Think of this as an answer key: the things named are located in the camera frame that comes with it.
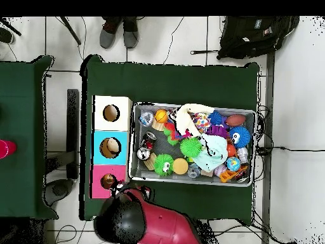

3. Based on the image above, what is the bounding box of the grey metal rail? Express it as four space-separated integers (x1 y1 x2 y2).
261 51 275 244

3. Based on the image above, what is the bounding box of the brown toy football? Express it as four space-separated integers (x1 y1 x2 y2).
225 114 246 127

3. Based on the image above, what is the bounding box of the wooden box with three holes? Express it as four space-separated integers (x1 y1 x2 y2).
90 95 133 200

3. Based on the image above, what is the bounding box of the silver mesh bin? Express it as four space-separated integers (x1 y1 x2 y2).
128 101 257 187

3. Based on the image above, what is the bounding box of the black panel on stand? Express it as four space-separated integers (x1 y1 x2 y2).
43 88 80 207

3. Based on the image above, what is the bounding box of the pink plastic bowl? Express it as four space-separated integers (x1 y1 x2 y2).
0 139 18 160

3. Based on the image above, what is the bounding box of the purple spiky monster toy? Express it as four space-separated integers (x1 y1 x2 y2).
205 125 229 139

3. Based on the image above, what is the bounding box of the green spiky monster toy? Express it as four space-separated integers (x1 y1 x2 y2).
153 153 175 177

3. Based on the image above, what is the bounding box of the black tripod leg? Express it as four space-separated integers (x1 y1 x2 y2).
59 16 82 46
0 17 22 36

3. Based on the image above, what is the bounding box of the blue green globe ball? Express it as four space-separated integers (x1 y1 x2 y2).
226 156 241 172

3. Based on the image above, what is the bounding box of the thin black cable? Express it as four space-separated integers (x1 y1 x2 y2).
162 16 185 65
272 146 325 153

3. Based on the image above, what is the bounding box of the black backpack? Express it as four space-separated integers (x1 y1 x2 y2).
190 16 300 60

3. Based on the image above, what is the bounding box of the orange toy basketball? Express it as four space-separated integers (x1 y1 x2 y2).
154 109 169 124

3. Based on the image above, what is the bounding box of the round orange sponge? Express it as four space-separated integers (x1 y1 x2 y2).
172 158 189 175

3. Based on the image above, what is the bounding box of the cream waffle cloth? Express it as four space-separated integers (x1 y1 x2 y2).
175 103 215 137

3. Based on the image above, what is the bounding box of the mint waffle cloth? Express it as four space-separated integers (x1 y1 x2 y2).
192 133 229 173

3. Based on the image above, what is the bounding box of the dark green tablecloth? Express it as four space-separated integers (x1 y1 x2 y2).
0 55 59 219
79 54 260 221

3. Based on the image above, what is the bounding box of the blue spiky ball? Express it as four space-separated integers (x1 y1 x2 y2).
229 126 252 149

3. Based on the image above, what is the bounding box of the green spiky ball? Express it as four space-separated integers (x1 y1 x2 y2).
180 137 203 158

